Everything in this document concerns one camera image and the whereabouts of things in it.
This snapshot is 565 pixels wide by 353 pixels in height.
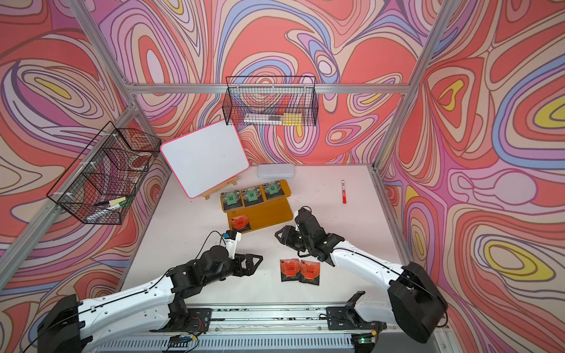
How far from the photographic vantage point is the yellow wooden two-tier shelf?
885 mm

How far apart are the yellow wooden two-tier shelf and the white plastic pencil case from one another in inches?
8.8

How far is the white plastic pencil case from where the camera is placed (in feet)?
3.87
